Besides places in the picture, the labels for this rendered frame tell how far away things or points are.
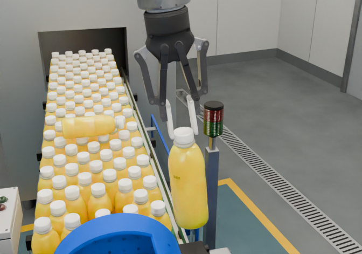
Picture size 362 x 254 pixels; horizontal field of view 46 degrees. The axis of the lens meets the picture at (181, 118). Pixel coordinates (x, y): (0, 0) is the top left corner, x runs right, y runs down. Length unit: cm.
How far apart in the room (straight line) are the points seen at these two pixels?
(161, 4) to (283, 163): 297
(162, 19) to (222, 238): 217
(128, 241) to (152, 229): 8
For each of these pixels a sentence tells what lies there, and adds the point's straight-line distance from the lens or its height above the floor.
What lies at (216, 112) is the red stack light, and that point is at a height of 124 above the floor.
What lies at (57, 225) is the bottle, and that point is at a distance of 120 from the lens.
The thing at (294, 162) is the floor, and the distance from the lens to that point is 361.
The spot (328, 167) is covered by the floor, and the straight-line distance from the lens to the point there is 361.
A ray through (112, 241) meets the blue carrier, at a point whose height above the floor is 117.
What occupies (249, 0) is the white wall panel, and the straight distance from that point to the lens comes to 580.
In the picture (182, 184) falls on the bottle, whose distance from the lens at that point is 82.
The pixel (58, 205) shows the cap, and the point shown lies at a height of 111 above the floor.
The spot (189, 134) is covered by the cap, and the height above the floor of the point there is 143.
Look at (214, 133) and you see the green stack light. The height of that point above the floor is 117.
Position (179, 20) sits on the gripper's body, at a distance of 71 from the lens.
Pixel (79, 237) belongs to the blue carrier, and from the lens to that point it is 90.
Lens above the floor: 179
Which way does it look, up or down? 25 degrees down
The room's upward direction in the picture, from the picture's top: straight up
